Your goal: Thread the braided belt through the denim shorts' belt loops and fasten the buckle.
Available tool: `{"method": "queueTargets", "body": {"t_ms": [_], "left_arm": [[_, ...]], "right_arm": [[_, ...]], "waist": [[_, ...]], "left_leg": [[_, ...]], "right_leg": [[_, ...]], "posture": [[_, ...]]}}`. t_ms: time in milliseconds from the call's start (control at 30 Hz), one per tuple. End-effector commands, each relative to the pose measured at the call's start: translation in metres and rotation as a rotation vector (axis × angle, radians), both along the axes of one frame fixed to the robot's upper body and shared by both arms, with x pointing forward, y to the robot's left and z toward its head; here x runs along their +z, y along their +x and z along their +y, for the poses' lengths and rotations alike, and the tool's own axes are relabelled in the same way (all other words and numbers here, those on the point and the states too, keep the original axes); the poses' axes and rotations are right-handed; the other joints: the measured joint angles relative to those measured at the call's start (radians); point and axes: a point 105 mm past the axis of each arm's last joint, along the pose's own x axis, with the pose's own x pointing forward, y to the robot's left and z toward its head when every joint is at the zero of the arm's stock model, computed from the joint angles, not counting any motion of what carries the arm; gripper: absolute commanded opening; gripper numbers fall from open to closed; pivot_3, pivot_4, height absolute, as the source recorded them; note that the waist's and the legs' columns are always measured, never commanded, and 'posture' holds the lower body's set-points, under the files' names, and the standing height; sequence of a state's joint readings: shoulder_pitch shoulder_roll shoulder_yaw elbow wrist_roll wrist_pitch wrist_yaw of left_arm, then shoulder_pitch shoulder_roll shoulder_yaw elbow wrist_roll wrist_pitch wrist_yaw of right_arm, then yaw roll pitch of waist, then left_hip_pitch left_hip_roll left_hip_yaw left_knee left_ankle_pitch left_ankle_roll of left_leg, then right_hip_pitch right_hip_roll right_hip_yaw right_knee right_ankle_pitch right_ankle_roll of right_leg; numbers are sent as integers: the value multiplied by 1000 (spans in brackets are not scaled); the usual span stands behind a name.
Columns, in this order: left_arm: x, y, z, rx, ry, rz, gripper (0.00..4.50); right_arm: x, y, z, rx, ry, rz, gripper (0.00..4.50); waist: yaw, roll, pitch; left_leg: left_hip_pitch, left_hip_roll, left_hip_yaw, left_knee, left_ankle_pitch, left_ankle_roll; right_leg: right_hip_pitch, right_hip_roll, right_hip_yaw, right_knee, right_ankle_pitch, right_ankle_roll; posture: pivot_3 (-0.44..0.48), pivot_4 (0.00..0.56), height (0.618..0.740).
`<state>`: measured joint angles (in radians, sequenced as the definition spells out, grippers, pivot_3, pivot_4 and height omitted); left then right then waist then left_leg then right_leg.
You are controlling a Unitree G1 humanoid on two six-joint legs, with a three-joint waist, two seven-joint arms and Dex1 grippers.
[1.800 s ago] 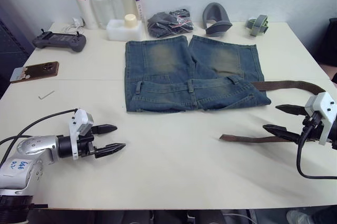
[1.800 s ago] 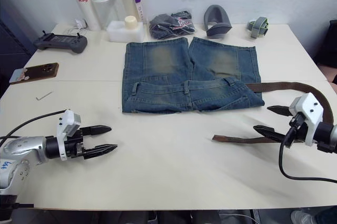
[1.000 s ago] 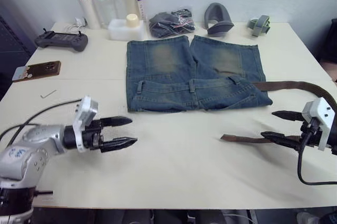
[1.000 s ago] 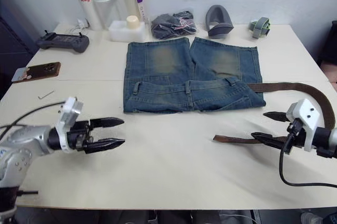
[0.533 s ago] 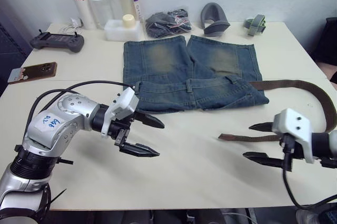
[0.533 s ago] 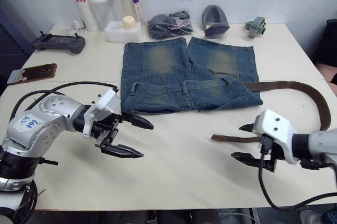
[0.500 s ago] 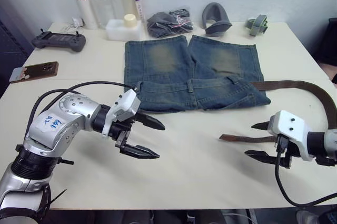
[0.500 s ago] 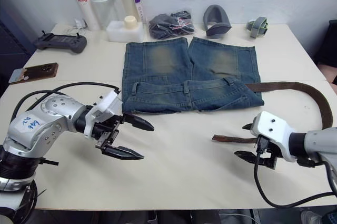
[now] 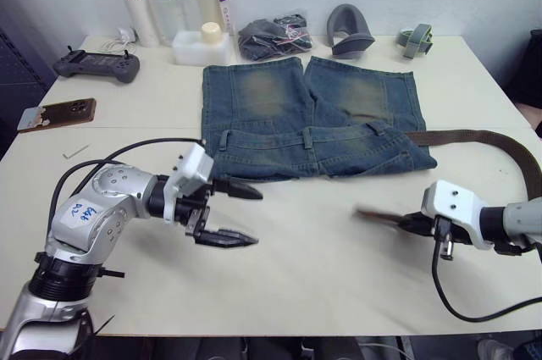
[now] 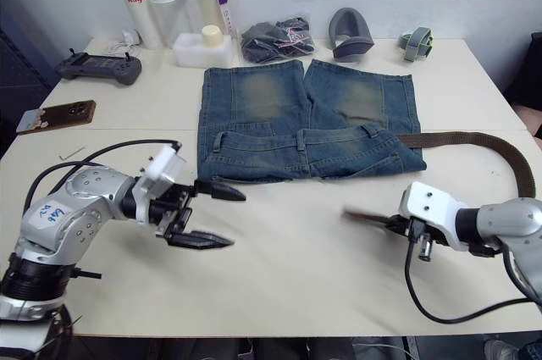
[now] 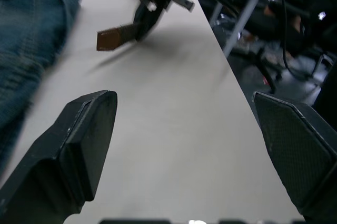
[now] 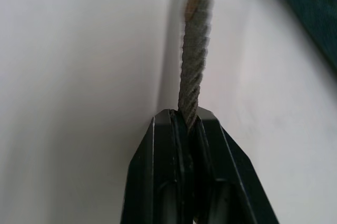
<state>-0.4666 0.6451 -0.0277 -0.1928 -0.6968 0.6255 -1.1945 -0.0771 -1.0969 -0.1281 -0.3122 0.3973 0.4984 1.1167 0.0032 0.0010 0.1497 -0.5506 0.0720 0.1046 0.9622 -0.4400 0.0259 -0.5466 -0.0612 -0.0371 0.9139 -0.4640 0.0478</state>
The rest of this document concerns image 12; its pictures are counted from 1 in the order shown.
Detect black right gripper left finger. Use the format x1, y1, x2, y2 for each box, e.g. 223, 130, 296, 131
120, 108, 195, 224

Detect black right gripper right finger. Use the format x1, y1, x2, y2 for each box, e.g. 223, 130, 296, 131
193, 106, 280, 224

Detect grey braided belt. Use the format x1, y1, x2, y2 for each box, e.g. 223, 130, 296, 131
177, 0, 222, 224

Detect blue denim shorts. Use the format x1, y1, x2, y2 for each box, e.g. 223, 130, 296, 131
272, 0, 337, 75

